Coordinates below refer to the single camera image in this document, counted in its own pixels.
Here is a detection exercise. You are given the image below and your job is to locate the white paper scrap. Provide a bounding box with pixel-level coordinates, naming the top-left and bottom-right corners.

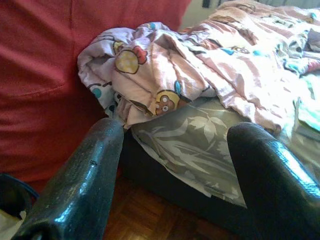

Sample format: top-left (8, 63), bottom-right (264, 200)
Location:
top-left (0, 209), bottom-right (27, 240)

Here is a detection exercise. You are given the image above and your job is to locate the pink cartoon print blanket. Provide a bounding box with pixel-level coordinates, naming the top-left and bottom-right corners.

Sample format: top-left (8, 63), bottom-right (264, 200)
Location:
top-left (77, 0), bottom-right (320, 133)

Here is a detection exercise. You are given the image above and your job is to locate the grey floral sheeted mattress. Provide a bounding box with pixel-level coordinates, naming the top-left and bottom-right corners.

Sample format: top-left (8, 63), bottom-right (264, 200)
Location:
top-left (118, 96), bottom-right (320, 240)

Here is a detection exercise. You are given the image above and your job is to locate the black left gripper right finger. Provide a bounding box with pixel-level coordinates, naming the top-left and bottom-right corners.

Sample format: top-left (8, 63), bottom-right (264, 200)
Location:
top-left (226, 122), bottom-right (320, 240)

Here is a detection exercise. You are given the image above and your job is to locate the black waste bin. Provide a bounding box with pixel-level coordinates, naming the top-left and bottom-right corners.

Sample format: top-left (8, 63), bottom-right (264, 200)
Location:
top-left (0, 173), bottom-right (41, 240)

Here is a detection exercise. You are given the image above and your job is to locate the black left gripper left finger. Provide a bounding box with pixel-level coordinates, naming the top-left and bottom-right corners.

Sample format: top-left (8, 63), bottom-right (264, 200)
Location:
top-left (11, 117), bottom-right (125, 240)

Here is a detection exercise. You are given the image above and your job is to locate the grey curtain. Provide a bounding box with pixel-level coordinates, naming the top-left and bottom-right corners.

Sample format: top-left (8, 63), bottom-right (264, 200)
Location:
top-left (259, 0), bottom-right (320, 11)

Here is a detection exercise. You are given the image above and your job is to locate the red fabric cushion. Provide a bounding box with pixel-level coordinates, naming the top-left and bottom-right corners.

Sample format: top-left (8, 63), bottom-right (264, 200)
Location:
top-left (0, 0), bottom-right (192, 193)

